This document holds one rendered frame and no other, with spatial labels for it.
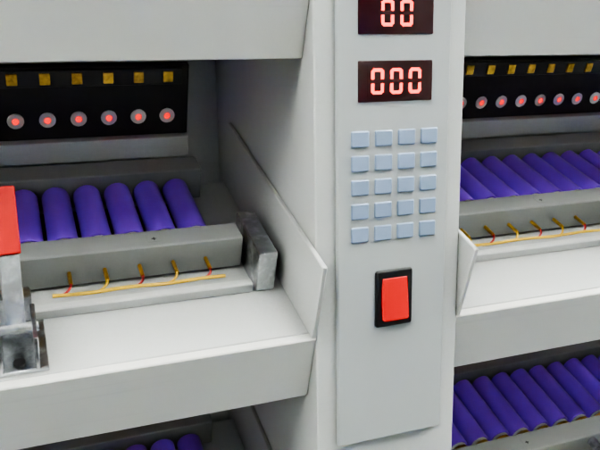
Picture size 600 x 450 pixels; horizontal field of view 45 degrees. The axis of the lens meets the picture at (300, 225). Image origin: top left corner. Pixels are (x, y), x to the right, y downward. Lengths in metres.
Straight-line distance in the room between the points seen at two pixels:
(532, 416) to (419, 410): 0.22
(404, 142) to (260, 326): 0.13
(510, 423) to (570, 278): 0.17
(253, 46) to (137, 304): 0.16
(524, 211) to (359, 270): 0.18
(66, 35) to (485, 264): 0.31
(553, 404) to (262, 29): 0.44
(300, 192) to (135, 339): 0.12
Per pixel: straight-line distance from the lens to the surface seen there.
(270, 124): 0.47
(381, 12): 0.41
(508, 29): 0.47
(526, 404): 0.68
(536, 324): 0.52
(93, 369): 0.40
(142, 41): 0.38
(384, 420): 0.46
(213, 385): 0.42
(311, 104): 0.40
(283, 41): 0.40
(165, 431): 0.59
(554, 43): 0.50
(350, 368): 0.44
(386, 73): 0.41
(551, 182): 0.64
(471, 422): 0.65
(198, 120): 0.59
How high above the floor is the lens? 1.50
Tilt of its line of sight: 13 degrees down
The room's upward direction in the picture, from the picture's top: 1 degrees counter-clockwise
